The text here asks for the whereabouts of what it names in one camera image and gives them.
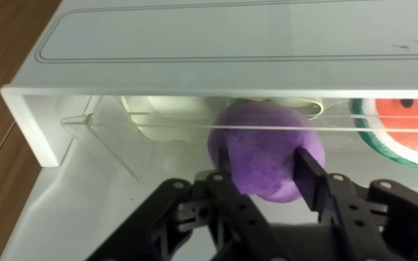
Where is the deep white door bin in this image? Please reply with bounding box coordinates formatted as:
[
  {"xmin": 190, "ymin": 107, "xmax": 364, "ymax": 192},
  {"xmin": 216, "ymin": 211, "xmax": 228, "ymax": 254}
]
[{"xmin": 0, "ymin": 0, "xmax": 418, "ymax": 194}]

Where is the watermelon slice plush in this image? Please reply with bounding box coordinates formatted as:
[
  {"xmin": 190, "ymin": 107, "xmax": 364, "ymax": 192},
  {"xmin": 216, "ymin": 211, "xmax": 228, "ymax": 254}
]
[{"xmin": 347, "ymin": 96, "xmax": 418, "ymax": 172}]

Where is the purple plush ball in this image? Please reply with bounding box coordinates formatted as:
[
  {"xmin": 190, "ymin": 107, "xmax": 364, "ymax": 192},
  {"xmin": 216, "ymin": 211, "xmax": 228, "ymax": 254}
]
[{"xmin": 206, "ymin": 98, "xmax": 327, "ymax": 204}]

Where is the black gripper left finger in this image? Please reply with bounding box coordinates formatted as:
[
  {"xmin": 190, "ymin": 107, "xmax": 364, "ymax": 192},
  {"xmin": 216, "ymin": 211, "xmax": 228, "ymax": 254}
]
[{"xmin": 87, "ymin": 146, "xmax": 287, "ymax": 261}]

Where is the brown wooden cabinet panel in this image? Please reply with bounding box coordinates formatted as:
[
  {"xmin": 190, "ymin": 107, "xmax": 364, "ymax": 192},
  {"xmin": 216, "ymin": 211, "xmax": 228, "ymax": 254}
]
[{"xmin": 0, "ymin": 0, "xmax": 64, "ymax": 261}]

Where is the white fridge door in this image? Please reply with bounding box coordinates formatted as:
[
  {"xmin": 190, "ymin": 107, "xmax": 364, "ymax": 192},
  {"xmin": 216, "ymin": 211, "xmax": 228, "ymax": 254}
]
[{"xmin": 0, "ymin": 0, "xmax": 418, "ymax": 261}]

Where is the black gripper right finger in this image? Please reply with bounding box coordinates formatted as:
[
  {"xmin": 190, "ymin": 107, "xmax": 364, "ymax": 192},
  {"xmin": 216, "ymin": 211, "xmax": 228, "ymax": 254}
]
[{"xmin": 293, "ymin": 146, "xmax": 418, "ymax": 261}]

